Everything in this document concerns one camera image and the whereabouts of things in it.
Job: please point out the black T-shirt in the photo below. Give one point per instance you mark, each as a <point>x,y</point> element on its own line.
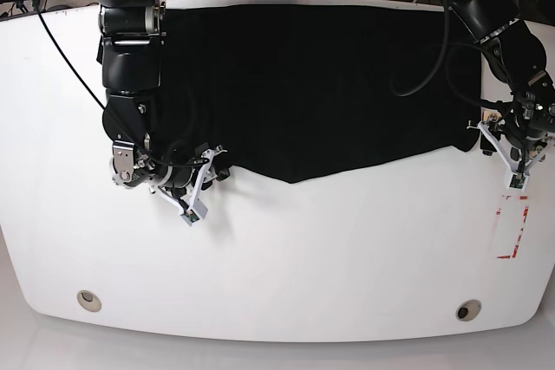
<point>297,92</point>

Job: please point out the left table cable grommet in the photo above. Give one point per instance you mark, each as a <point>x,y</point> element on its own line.
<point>89,301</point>

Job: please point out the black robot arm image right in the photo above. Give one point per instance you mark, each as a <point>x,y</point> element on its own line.
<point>517,58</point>

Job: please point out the right table cable grommet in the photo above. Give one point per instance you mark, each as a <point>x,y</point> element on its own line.
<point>468,310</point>

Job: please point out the table cable grommet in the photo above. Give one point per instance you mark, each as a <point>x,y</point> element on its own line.
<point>89,301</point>
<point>468,310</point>

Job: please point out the red tape rectangle marking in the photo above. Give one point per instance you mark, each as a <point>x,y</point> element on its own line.
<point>509,223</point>

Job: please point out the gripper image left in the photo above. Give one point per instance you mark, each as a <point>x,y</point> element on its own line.
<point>180,181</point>

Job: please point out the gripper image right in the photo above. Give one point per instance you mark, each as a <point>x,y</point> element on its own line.
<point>522,131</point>

